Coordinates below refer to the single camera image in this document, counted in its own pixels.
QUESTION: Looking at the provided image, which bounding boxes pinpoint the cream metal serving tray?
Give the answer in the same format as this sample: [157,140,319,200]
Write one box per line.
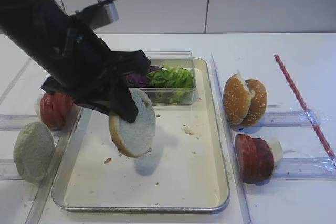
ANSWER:
[51,58,230,212]

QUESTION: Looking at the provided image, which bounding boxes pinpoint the clear rail left of tray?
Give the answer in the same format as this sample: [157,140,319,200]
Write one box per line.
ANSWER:
[25,107,92,223]

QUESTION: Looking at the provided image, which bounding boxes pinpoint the red tomato slices stack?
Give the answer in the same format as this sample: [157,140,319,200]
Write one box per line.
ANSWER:
[34,92,74,130]

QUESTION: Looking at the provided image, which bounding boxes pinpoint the dark red meat patties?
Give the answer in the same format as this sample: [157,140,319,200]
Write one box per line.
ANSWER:
[234,134,275,184]

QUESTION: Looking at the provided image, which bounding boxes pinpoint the red plastic strip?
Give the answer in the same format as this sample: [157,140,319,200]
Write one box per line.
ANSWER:
[274,54,335,158]

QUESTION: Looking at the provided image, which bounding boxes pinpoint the clear rail of tray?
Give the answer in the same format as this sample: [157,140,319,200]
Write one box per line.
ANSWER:
[210,53,252,223]
[25,107,92,223]

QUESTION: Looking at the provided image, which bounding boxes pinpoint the white cheese slice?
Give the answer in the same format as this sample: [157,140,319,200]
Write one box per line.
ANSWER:
[267,138,284,169]

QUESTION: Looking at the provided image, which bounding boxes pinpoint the clear rail far left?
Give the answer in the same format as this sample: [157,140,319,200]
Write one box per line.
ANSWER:
[0,59,31,103]

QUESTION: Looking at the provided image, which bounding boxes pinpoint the sesame bun top right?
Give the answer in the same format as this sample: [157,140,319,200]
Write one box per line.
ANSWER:
[240,79,268,127]

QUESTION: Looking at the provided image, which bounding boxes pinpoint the clear plastic salad box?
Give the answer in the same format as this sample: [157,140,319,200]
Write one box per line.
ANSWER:
[126,51,197,105]

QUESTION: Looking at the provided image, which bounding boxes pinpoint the clear rail right of tray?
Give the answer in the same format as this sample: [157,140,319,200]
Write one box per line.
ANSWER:
[210,53,252,223]

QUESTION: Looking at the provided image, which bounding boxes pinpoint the sesame bun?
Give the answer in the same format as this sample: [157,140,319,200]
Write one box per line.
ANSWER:
[223,73,251,125]
[240,79,268,127]

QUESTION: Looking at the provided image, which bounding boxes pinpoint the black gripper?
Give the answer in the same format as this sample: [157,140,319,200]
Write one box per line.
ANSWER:
[40,17,151,123]

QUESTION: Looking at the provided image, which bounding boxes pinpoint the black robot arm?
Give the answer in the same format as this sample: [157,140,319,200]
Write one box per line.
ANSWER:
[1,0,151,123]

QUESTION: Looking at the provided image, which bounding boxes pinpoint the pale bun slice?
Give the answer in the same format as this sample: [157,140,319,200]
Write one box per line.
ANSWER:
[13,122,55,183]
[109,88,156,158]

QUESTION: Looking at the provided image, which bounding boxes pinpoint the green lettuce leaves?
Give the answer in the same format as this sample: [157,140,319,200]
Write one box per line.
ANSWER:
[148,66,194,104]

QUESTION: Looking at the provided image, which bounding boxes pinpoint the purple cabbage leaves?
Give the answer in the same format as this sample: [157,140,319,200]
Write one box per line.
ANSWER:
[126,65,160,88]

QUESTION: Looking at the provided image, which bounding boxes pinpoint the sesame bun top left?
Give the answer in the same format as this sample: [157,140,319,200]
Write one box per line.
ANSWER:
[223,73,251,125]

